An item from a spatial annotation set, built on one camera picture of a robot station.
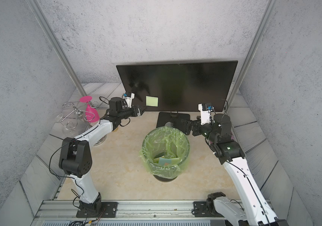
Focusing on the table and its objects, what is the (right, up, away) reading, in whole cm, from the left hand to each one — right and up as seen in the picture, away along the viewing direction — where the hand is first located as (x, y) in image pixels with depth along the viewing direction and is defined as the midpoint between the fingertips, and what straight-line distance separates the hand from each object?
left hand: (145, 107), depth 88 cm
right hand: (+24, -7, -20) cm, 32 cm away
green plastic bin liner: (+12, -20, -7) cm, 25 cm away
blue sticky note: (+12, -32, -5) cm, 35 cm away
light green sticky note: (+18, -33, -2) cm, 37 cm away
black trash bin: (+12, -26, -1) cm, 29 cm away
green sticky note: (+3, +4, +3) cm, 6 cm away
